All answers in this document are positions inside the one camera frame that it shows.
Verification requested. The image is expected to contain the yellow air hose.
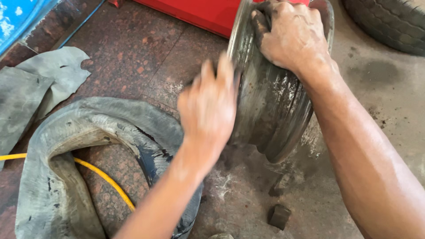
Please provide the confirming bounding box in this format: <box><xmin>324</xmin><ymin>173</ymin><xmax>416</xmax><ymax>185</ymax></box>
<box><xmin>0</xmin><ymin>153</ymin><xmax>136</xmax><ymax>212</ymax></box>

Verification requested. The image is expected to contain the person's left hand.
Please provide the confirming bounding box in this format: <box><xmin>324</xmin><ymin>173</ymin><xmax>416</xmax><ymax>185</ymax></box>
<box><xmin>177</xmin><ymin>52</ymin><xmax>241</xmax><ymax>159</ymax></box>

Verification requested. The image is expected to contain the small dark rubber block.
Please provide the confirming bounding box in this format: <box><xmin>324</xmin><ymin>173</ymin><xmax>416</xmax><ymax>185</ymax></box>
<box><xmin>268</xmin><ymin>204</ymin><xmax>292</xmax><ymax>231</ymax></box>

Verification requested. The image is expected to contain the grey rubber inner tube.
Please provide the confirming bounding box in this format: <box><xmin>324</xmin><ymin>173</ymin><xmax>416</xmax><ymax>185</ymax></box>
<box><xmin>15</xmin><ymin>96</ymin><xmax>204</xmax><ymax>239</ymax></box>

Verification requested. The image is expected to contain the black rubber tyre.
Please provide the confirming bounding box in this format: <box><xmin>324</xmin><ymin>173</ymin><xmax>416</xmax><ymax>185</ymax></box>
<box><xmin>342</xmin><ymin>0</ymin><xmax>425</xmax><ymax>57</ymax></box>

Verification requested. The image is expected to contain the red metal machine base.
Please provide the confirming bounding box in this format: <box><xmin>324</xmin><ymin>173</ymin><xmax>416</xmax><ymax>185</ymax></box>
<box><xmin>133</xmin><ymin>0</ymin><xmax>311</xmax><ymax>39</ymax></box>

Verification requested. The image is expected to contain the steel wheel rim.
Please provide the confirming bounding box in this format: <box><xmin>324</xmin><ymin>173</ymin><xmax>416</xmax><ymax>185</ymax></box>
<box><xmin>227</xmin><ymin>0</ymin><xmax>335</xmax><ymax>164</ymax></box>

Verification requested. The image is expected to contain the blue thin hose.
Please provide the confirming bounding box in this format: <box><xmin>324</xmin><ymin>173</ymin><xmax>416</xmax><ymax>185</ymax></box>
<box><xmin>57</xmin><ymin>0</ymin><xmax>106</xmax><ymax>50</ymax></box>

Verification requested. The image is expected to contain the torn grey rubber sheet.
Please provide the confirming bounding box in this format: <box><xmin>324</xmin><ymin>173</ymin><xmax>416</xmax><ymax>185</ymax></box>
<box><xmin>0</xmin><ymin>46</ymin><xmax>92</xmax><ymax>172</ymax></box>

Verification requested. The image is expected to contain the person's right hand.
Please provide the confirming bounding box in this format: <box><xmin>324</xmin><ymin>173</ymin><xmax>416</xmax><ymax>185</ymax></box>
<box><xmin>251</xmin><ymin>0</ymin><xmax>334</xmax><ymax>75</ymax></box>

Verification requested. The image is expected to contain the blue painted metal object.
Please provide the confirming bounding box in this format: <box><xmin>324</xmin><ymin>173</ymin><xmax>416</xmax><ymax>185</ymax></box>
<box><xmin>0</xmin><ymin>0</ymin><xmax>60</xmax><ymax>57</ymax></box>

